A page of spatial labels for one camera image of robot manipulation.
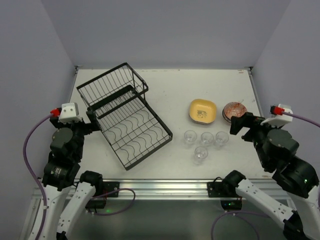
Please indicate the brown panda square plate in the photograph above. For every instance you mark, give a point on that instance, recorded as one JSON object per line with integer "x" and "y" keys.
{"x": 202, "y": 123}

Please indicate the yellow square plate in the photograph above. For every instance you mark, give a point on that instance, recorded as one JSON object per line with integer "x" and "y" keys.
{"x": 203, "y": 110}

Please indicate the aluminium mounting rail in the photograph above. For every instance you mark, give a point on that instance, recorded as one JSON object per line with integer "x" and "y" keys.
{"x": 190, "y": 189}

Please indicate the black wire dish rack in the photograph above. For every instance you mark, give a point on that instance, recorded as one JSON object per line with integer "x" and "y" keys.
{"x": 132, "y": 128}

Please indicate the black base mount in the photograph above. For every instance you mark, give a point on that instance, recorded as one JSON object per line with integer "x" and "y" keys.
{"x": 219, "y": 189}
{"x": 107, "y": 190}

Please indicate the clear glass cup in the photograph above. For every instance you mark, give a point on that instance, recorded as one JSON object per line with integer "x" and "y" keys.
{"x": 206, "y": 139}
{"x": 221, "y": 139}
{"x": 190, "y": 138}
{"x": 200, "y": 154}

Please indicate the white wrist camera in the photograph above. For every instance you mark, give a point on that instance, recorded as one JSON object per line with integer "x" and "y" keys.
{"x": 278, "y": 117}
{"x": 69, "y": 113}

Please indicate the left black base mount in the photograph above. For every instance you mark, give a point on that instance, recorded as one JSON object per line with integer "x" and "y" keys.
{"x": 107, "y": 190}

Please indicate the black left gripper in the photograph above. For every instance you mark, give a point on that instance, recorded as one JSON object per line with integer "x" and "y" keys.
{"x": 86, "y": 125}

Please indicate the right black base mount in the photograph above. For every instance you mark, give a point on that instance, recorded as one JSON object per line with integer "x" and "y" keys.
{"x": 219, "y": 189}

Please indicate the blue patterned bowl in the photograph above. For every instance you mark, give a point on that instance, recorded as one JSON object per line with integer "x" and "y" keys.
{"x": 231, "y": 109}

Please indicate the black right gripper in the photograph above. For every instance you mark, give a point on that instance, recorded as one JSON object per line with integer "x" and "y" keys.
{"x": 249, "y": 122}

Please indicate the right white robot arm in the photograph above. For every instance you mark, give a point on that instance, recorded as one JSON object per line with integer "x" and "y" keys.
{"x": 276, "y": 150}

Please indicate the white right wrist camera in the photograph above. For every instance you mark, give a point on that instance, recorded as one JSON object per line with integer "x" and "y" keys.
{"x": 278, "y": 117}

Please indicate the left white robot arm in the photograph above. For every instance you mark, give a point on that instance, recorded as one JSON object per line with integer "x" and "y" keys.
{"x": 56, "y": 219}

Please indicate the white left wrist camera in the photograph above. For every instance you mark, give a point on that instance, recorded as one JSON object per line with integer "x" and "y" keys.
{"x": 69, "y": 113}

